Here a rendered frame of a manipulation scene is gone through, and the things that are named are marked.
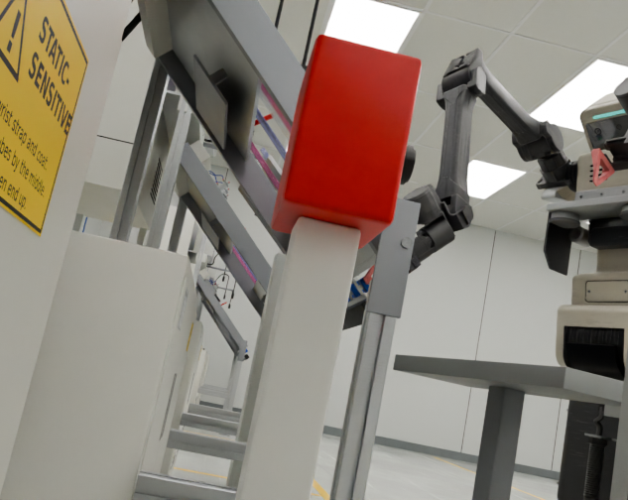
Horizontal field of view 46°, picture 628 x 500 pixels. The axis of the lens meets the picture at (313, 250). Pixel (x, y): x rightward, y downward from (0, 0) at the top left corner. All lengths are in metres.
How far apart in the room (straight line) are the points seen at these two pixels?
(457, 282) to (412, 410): 1.74
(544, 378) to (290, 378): 0.86
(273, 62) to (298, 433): 0.65
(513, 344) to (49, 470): 9.06
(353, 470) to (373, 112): 0.55
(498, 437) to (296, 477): 1.05
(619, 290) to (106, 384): 1.27
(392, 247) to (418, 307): 8.49
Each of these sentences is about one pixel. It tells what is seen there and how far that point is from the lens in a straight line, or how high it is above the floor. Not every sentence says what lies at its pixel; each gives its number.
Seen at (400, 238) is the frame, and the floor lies 0.70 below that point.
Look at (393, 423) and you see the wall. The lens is 9.43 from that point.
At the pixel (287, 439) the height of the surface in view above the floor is 0.42.
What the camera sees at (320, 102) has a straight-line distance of 0.66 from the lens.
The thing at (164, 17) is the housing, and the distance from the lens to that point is 1.74.
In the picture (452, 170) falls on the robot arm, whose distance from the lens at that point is 1.61.
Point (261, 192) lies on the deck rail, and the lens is 1.79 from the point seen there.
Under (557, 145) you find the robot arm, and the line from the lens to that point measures 2.07.
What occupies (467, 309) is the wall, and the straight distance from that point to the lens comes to 9.74.
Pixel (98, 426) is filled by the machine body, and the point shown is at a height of 0.37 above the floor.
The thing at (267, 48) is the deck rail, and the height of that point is 0.96.
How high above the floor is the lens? 0.47
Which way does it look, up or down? 11 degrees up
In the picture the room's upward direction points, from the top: 12 degrees clockwise
